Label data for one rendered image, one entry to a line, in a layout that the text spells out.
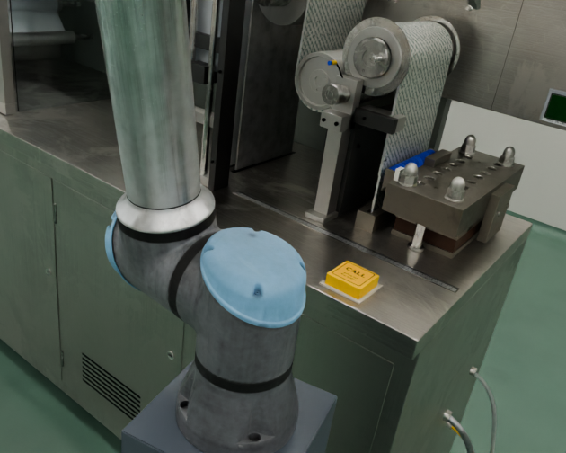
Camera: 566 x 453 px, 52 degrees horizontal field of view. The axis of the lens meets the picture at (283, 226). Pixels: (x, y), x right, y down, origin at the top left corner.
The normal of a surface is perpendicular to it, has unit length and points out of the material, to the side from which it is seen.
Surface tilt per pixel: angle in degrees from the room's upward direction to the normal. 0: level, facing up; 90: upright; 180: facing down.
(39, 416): 0
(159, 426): 0
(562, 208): 90
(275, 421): 73
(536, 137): 90
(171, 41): 90
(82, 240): 90
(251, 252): 8
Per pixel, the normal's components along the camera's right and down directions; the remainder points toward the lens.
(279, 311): 0.52, 0.40
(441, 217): -0.60, 0.29
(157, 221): 0.07, -0.18
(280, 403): 0.75, 0.10
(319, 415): 0.13, -0.89
